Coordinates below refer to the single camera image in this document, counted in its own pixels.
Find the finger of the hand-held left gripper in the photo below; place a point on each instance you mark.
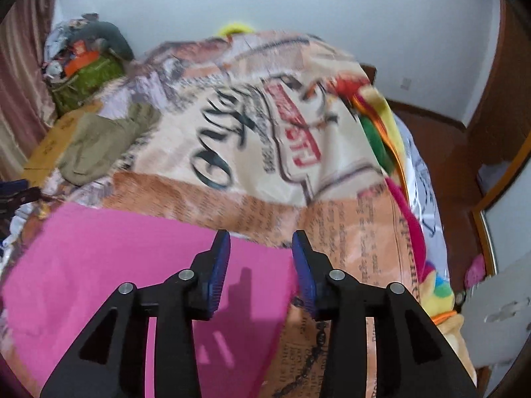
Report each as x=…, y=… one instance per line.
x=20, y=197

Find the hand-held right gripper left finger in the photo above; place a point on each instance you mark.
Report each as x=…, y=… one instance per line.
x=218, y=273

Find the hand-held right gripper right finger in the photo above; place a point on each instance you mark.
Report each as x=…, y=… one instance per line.
x=305, y=273

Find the pink pants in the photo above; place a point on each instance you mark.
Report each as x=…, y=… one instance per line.
x=103, y=265

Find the wooden lap board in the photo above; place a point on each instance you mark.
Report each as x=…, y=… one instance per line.
x=45, y=149

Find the olive green folded garment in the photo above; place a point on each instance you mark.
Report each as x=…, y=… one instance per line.
x=99, y=145

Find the striped brown curtain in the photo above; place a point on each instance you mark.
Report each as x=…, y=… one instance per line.
x=20, y=83

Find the green patterned storage bag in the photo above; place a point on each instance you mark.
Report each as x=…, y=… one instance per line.
x=91, y=78

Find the printed blanket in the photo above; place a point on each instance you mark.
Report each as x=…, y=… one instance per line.
x=249, y=132

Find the pile of clothes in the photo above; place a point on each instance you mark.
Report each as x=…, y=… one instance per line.
x=58, y=45

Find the colourful fleece blanket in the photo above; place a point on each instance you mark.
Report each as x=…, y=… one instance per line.
x=373, y=132

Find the pink slipper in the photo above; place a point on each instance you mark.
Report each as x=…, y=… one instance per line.
x=475, y=271

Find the yellow foam tube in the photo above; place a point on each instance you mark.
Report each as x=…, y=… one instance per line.
x=236, y=30

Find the brown wooden door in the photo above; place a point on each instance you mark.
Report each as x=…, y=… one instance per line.
x=506, y=91

